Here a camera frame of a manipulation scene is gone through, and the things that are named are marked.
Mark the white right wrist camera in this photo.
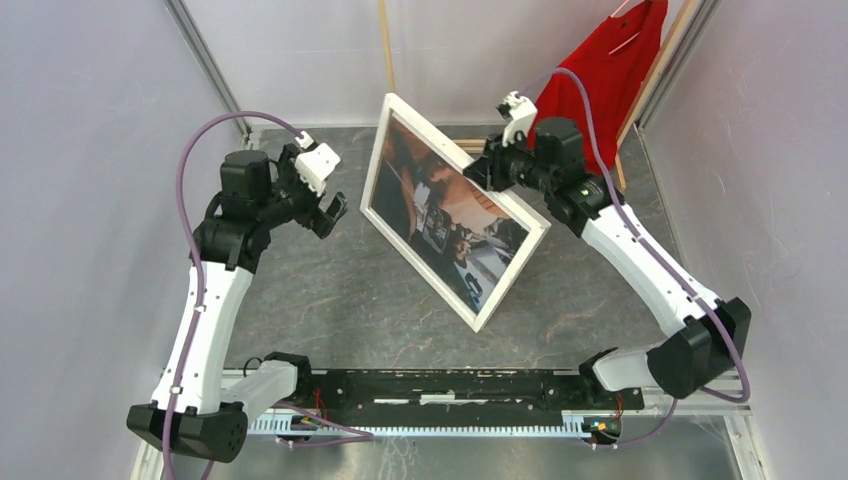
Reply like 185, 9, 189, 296
497, 91, 538, 147

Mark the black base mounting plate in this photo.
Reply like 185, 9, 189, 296
285, 369, 645, 428

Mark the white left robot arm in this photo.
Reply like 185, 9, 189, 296
126, 143, 347, 463

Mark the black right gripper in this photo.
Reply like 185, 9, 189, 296
461, 130, 551, 197

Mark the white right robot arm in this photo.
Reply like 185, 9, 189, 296
463, 117, 752, 408

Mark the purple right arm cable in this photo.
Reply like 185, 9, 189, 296
523, 66, 752, 450

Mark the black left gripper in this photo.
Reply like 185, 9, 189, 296
257, 144, 347, 238

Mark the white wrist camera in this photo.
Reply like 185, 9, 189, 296
294, 131, 341, 196
497, 91, 538, 147

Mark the wooden clothes rack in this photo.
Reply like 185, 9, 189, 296
378, 0, 704, 193

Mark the printed photo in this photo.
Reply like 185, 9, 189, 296
369, 115, 529, 315

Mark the red t-shirt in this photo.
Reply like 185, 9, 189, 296
534, 0, 668, 174

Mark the aluminium rail with cable comb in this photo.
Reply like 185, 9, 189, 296
222, 367, 746, 445

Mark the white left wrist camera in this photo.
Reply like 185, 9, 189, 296
294, 131, 341, 196

